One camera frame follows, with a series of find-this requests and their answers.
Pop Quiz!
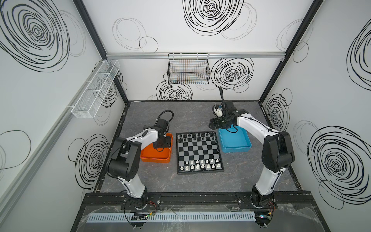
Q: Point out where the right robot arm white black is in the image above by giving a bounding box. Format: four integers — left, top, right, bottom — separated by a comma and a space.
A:
209, 112, 295, 208

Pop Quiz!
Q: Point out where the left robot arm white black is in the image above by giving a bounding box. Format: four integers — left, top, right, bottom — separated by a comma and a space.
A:
106, 128, 172, 199

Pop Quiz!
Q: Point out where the black white chess board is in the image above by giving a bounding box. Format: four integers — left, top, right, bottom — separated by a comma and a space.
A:
176, 130, 224, 175

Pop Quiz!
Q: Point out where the orange plastic tray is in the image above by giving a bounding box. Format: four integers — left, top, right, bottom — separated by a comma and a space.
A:
140, 133, 173, 163

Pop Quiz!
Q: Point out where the blue plastic tray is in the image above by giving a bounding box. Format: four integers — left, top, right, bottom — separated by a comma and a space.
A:
218, 126, 252, 153

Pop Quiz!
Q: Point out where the black wire basket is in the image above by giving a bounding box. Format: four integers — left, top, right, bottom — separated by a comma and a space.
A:
167, 53, 211, 85

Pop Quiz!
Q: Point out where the white wire shelf basket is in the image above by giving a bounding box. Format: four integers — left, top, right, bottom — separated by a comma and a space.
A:
71, 60, 120, 119

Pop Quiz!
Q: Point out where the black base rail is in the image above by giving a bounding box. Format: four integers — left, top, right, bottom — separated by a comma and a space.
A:
81, 191, 315, 210

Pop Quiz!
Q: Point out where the white slotted cable duct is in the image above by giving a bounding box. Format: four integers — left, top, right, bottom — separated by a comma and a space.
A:
86, 211, 256, 223

